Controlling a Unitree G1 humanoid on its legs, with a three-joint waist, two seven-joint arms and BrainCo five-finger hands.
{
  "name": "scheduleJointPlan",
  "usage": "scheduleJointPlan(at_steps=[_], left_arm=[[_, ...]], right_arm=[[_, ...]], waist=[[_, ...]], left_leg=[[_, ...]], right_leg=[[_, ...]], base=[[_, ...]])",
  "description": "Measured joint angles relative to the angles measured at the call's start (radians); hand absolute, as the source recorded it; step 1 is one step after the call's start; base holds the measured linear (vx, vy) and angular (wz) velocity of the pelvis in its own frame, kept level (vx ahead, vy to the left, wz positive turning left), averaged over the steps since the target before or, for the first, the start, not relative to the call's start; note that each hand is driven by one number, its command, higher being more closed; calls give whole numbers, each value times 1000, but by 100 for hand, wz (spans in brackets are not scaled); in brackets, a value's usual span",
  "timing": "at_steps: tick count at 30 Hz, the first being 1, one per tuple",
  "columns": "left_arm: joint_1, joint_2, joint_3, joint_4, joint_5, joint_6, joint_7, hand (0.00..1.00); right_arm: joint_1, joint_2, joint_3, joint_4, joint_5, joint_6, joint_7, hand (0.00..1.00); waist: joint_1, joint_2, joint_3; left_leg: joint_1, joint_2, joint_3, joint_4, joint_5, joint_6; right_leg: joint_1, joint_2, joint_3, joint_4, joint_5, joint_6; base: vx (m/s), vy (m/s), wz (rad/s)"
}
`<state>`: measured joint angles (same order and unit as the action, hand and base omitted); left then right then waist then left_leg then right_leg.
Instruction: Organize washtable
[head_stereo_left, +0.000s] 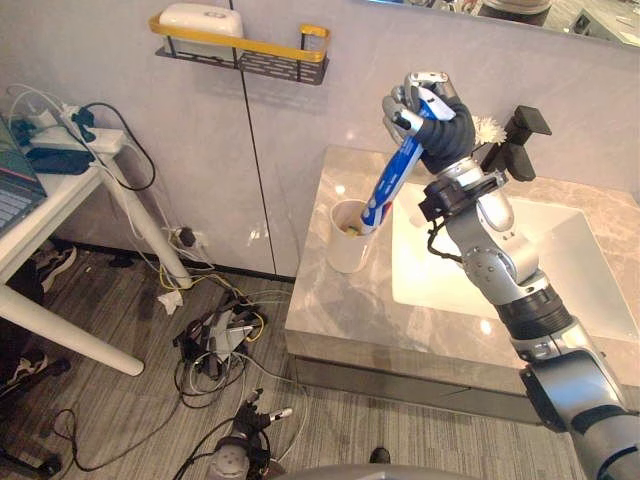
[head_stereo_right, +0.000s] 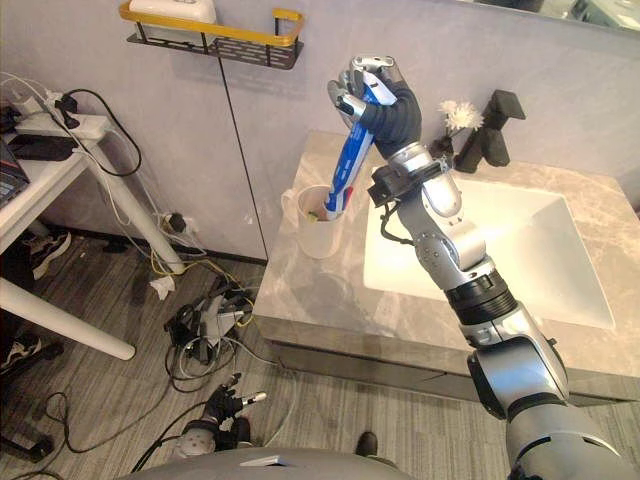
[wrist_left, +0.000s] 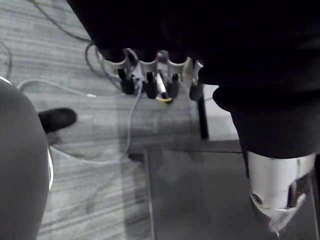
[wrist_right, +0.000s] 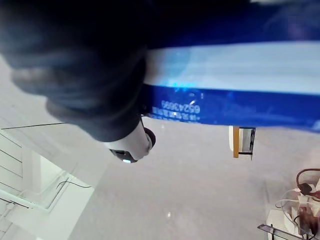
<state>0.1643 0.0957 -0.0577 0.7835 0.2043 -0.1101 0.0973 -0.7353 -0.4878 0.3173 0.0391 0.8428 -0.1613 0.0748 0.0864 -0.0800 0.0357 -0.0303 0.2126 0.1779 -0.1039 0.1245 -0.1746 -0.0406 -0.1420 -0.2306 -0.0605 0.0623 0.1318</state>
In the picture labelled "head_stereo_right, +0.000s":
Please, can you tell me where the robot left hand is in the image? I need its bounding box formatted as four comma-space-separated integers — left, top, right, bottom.
204, 373, 269, 431

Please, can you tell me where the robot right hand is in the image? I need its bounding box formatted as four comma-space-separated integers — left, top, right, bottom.
327, 54, 424, 159

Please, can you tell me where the blue white toothpaste tube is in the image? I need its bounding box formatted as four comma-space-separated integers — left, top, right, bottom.
323, 69, 397, 217

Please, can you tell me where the small black vase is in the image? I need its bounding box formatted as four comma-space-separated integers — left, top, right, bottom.
431, 133, 457, 157

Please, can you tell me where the white flower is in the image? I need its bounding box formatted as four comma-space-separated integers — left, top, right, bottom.
438, 99, 485, 139

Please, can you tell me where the robot torso grey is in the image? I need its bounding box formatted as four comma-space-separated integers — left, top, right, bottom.
118, 446, 417, 480

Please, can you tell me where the black faucet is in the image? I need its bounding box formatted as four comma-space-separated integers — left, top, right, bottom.
453, 89, 528, 175

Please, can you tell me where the crumpled white tissue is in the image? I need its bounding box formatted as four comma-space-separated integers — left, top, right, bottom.
148, 276, 178, 302

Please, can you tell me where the beige cup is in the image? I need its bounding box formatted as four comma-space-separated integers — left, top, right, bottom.
281, 183, 352, 260

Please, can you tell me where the marble top wash cabinet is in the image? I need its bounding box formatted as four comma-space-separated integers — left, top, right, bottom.
251, 130, 640, 407

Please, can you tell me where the robot dark foot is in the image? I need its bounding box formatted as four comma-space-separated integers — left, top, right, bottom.
355, 431, 379, 457

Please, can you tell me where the white sink basin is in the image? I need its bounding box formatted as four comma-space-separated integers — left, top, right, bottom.
361, 176, 617, 331

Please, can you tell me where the black white sneaker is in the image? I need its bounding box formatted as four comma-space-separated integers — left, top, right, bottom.
0, 336, 44, 375
21, 231, 73, 282

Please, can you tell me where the white soap box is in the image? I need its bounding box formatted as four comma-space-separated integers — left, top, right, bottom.
128, 0, 218, 27

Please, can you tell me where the white table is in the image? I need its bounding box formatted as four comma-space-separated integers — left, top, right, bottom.
0, 113, 184, 362

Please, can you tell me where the dark box with red print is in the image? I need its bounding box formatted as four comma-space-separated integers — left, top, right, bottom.
0, 138, 30, 210

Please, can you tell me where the black flat device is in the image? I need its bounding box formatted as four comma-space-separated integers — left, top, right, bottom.
8, 134, 77, 162

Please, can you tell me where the white power strip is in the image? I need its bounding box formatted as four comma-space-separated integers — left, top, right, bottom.
13, 113, 110, 140

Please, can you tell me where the tangled cable pile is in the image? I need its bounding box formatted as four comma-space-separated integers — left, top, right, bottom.
163, 272, 257, 366

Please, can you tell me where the long black floor cable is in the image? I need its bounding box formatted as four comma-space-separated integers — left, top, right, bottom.
34, 391, 211, 454

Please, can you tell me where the yellow black wall shelf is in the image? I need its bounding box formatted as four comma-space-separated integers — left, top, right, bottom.
118, 2, 306, 70

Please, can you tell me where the wall socket with plug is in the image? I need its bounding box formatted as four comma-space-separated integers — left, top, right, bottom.
163, 211, 200, 237

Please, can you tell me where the black floor bracket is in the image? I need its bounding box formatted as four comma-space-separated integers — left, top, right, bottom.
0, 428, 55, 463

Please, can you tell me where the black looped power cable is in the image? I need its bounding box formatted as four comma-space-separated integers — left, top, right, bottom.
53, 88, 143, 178

